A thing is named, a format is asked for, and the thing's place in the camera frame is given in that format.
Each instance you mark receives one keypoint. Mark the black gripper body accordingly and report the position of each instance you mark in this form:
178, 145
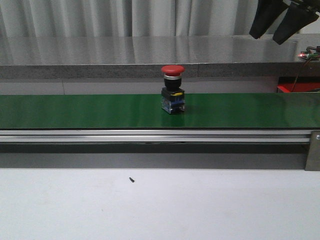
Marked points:
307, 3

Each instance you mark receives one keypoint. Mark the green conveyor belt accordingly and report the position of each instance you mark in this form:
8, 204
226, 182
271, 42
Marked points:
144, 111

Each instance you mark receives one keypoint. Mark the green circuit board red LED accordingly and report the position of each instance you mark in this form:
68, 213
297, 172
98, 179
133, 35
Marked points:
310, 53

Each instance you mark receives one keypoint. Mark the red bin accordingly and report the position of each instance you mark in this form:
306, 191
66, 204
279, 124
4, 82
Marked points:
302, 84

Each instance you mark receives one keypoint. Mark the grey pleated curtain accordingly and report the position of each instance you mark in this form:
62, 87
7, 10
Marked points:
125, 18

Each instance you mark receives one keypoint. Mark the steel conveyor support bracket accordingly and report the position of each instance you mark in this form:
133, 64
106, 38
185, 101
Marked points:
313, 157

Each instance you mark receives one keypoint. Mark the aluminium conveyor side rail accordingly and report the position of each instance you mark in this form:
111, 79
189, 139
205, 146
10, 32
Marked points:
286, 136

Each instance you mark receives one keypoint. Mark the red mushroom push button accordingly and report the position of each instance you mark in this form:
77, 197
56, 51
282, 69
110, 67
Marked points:
172, 96

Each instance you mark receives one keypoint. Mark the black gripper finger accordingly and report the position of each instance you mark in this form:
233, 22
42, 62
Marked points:
266, 13
297, 17

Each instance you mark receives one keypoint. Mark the grey stone counter slab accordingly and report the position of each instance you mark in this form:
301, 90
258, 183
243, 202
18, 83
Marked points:
143, 56

